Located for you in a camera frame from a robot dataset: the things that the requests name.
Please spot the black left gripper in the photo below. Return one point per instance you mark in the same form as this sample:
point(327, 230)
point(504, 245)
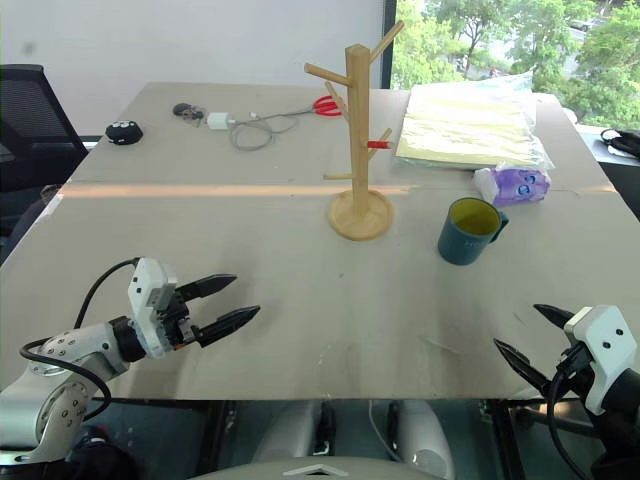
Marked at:
point(177, 322)

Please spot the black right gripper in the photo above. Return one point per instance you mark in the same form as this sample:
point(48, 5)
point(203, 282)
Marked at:
point(572, 375)

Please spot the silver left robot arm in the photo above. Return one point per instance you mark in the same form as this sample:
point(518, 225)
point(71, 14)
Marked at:
point(60, 350)

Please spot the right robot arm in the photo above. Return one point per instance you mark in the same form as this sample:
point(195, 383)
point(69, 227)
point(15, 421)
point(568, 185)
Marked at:
point(622, 450)

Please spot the wooden mug tree stand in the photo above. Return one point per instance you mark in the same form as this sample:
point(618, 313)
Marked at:
point(359, 150)

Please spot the teal mug yellow inside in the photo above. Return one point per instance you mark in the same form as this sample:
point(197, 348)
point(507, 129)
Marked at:
point(462, 247)

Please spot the white rounded robot leg shell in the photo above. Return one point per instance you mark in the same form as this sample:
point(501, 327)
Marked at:
point(290, 430)
point(425, 435)

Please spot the purple tissue pack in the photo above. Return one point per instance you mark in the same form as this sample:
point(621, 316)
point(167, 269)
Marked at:
point(520, 187)

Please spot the dark side desk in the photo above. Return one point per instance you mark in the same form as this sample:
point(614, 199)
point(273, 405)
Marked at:
point(620, 180)

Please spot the white charger adapter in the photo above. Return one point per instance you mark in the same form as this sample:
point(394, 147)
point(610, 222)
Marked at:
point(217, 121)

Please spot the black round device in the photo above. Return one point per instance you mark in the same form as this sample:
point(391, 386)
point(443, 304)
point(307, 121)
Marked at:
point(124, 135)

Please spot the dark rounded shape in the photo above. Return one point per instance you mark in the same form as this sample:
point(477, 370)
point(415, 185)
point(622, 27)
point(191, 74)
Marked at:
point(100, 460)

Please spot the black key bunch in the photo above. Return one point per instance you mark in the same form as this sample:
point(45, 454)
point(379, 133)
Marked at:
point(182, 109)

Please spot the stack of clear plastic bags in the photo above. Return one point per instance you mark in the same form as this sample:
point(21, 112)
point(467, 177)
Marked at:
point(465, 125)

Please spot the black mesh office chair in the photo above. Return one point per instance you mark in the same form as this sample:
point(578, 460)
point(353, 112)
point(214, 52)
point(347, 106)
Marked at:
point(30, 115)

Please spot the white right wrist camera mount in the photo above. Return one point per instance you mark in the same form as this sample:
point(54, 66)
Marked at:
point(607, 345)

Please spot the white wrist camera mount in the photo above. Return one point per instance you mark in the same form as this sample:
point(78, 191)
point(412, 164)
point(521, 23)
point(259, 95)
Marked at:
point(145, 290)
point(607, 345)

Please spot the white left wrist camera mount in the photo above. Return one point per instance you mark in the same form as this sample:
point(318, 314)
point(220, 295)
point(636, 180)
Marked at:
point(145, 290)

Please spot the black window frame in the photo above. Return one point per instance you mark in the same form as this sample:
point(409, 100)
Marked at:
point(390, 45)

